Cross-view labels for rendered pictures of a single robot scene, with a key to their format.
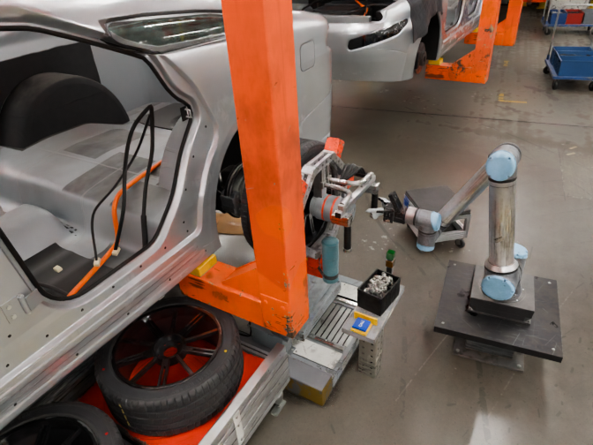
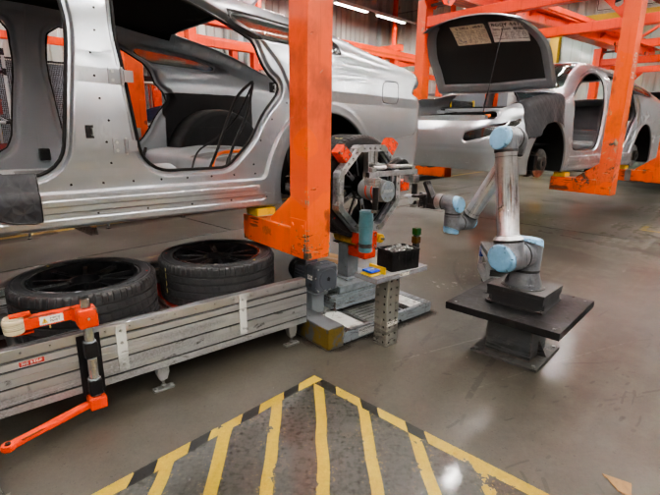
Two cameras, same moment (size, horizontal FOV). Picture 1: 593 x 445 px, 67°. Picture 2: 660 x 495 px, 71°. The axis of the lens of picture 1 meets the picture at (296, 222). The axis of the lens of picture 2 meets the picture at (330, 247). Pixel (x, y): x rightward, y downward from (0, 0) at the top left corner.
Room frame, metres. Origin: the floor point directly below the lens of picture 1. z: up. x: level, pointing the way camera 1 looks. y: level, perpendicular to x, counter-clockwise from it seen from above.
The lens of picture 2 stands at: (-0.84, -0.79, 1.24)
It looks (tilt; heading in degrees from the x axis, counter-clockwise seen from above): 15 degrees down; 17
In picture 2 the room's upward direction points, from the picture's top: 1 degrees clockwise
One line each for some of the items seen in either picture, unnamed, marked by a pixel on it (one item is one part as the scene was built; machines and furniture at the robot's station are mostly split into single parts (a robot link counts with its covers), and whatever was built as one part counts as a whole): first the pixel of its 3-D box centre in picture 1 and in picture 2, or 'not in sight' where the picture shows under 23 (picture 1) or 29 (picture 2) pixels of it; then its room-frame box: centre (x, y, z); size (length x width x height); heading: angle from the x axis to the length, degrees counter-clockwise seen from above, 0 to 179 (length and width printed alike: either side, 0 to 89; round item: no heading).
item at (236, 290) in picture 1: (225, 274); (276, 216); (1.72, 0.36, 0.69); 0.52 x 0.17 x 0.35; 58
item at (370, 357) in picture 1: (371, 343); (386, 308); (1.66, -0.35, 0.21); 0.10 x 0.10 x 0.42; 58
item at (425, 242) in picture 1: (426, 237); (452, 223); (1.91, -0.67, 0.69); 0.12 x 0.09 x 0.12; 144
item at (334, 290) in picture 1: (297, 299); (345, 289); (2.11, 0.02, 0.13); 0.50 x 0.36 x 0.10; 148
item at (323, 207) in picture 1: (332, 208); (375, 190); (2.01, -0.19, 0.85); 0.21 x 0.14 x 0.14; 58
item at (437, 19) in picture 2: not in sight; (512, 18); (5.83, -1.01, 2.55); 2.58 x 0.12 x 0.40; 58
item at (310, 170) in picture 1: (320, 206); (367, 188); (2.04, -0.13, 0.85); 0.54 x 0.07 x 0.54; 148
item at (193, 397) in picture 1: (172, 358); (218, 270); (1.48, 0.63, 0.39); 0.66 x 0.66 x 0.24
